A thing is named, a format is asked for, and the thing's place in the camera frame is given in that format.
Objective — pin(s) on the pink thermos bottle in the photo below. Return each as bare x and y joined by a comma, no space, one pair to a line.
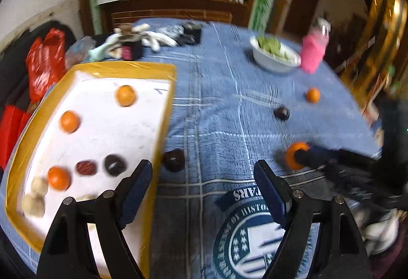
322,25

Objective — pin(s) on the red date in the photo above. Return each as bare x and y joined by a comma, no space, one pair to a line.
86,167

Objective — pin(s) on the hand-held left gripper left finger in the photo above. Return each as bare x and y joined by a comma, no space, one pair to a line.
135,193

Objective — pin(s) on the small black pink box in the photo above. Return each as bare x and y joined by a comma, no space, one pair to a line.
132,49

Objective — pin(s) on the tangerine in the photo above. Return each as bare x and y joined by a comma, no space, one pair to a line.
313,95
69,121
291,156
58,177
126,95

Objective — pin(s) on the clear plastic bag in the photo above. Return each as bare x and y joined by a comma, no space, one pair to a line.
78,48

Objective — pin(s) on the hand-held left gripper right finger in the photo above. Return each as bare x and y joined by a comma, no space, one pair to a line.
271,193

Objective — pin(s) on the yellow-rimmed white tray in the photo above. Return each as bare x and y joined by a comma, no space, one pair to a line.
105,126

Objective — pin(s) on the wooden door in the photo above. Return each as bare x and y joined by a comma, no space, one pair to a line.
301,8

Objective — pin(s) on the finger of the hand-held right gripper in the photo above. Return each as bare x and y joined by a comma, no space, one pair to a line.
334,156
350,180

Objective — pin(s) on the green lettuce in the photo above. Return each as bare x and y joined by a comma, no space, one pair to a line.
272,45

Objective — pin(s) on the small white yam piece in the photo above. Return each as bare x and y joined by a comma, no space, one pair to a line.
40,185

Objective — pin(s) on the large white yam piece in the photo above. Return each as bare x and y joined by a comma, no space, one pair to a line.
32,205

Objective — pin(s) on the dark plum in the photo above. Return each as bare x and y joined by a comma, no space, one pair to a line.
114,164
282,113
173,159

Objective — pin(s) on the white bowl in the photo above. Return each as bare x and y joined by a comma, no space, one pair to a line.
274,64

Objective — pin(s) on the red plastic bag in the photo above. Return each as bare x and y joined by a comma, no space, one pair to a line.
43,59

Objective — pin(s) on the person's right hand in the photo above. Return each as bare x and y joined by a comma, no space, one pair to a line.
379,231

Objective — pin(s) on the white hand tool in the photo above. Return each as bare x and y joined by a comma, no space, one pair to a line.
102,49

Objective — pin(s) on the blue plaid tablecloth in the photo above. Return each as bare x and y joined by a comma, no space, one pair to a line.
216,107

